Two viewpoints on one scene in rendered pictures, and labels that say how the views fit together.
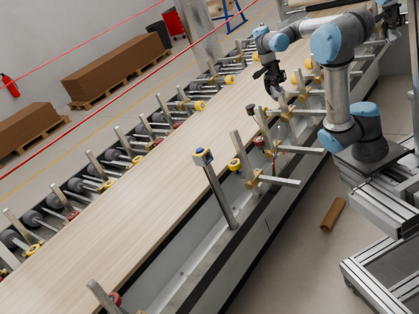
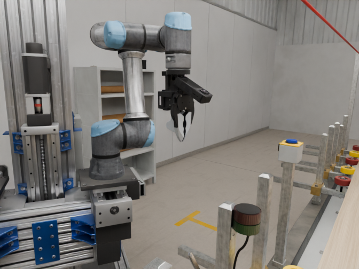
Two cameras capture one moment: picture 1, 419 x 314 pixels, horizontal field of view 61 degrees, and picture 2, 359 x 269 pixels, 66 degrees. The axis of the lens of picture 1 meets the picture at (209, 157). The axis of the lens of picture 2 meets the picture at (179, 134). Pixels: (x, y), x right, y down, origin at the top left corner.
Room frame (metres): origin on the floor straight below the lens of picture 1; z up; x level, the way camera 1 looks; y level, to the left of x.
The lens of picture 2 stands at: (2.40, -0.62, 1.45)
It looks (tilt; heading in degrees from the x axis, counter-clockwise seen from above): 12 degrees down; 166
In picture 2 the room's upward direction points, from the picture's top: 1 degrees clockwise
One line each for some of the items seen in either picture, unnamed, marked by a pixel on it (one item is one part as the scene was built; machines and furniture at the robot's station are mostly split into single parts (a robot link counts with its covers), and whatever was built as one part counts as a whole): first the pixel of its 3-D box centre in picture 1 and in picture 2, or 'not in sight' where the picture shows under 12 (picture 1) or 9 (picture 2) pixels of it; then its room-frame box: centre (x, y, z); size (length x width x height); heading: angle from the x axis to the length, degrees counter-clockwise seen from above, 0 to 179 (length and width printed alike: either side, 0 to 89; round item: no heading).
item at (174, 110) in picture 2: not in sight; (177, 112); (1.62, -0.44, 1.35); 0.05 x 0.02 x 0.09; 124
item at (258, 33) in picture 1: (263, 40); (177, 34); (1.60, -0.43, 1.57); 0.09 x 0.08 x 0.11; 13
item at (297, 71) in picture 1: (304, 101); not in sight; (2.17, -0.75, 0.91); 0.04 x 0.04 x 0.48; 40
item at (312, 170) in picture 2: not in sight; (313, 171); (0.86, 0.72, 0.84); 0.44 x 0.03 x 0.04; 40
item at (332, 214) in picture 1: (332, 214); not in sight; (1.96, -0.68, 0.04); 0.30 x 0.08 x 0.08; 130
